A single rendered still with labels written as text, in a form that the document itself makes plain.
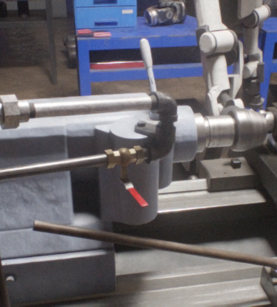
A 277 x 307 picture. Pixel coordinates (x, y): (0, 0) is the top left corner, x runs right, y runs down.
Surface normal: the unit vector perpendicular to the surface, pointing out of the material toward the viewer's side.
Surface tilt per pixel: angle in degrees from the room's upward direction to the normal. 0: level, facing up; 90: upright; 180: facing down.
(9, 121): 101
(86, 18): 90
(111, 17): 90
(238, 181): 90
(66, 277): 90
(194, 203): 0
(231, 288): 0
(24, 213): 66
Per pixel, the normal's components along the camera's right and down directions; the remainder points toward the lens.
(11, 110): 0.45, -0.16
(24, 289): 0.16, 0.46
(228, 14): 0.07, 0.69
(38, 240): 0.14, -0.01
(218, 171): 0.00, -0.88
